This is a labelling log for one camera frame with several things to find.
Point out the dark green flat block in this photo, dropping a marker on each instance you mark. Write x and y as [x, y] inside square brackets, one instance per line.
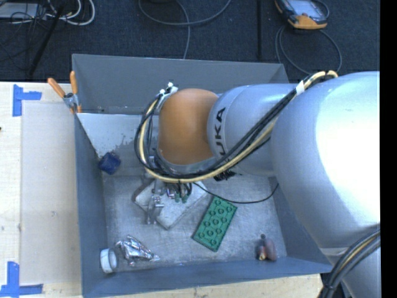
[215, 223]

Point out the grey metal bin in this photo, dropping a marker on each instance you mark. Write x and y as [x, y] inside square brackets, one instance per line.
[186, 253]

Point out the pale flat board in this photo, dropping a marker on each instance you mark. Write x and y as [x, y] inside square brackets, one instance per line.
[49, 197]

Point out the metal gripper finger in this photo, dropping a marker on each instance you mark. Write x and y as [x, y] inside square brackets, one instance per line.
[148, 213]
[156, 209]

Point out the dark blue cube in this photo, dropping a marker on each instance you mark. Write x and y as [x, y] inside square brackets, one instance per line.
[109, 162]

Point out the small red-brown toy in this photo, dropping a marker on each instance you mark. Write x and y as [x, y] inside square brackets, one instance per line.
[268, 249]

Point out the pale grey flat square pad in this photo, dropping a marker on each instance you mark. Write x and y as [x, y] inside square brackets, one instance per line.
[173, 211]

